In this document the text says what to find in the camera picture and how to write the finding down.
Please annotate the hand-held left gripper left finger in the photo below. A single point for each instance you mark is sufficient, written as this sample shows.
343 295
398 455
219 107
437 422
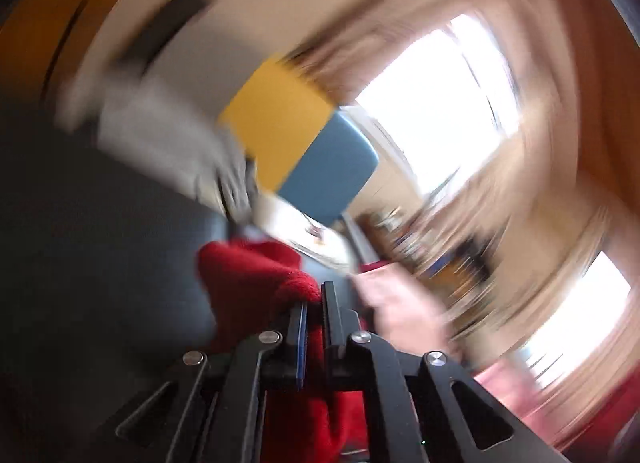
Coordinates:
301 343

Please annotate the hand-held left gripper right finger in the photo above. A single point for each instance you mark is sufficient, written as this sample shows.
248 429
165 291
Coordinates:
330 323

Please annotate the red knit sweater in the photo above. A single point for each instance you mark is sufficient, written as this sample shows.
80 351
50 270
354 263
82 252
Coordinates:
250 283

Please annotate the small red object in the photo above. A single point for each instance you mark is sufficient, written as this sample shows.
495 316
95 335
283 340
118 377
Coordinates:
377 267

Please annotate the white printed book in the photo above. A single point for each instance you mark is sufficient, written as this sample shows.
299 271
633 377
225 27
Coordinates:
290 223

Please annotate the cluttered shelf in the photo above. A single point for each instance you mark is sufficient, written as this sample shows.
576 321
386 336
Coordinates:
425 243

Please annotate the blue panel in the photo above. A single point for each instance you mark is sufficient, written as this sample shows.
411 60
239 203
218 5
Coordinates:
330 168

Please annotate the yellow panel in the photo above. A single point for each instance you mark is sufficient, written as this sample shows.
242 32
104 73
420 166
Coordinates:
275 118

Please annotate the grey shirt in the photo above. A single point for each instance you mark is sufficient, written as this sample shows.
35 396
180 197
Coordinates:
165 143

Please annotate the window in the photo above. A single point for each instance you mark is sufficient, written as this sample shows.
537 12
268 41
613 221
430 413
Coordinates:
575 318
435 93

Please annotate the black bar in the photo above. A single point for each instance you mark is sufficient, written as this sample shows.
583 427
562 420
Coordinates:
165 28

